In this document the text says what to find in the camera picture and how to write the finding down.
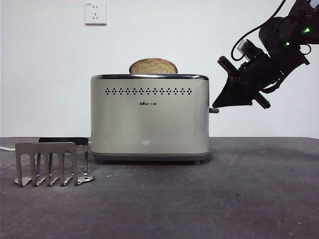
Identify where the brown bread slice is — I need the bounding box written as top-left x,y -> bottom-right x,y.
129,58 -> 179,75

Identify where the cream toaster with chrome rim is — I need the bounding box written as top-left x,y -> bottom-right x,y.
90,73 -> 210,166

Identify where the stainless steel toast rack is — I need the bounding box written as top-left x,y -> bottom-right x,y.
13,136 -> 96,187

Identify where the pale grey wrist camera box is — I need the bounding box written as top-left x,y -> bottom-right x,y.
236,39 -> 257,59

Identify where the black camera cable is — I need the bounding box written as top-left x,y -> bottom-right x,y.
230,0 -> 289,61

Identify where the white wall socket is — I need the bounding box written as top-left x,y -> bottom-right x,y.
84,2 -> 108,26

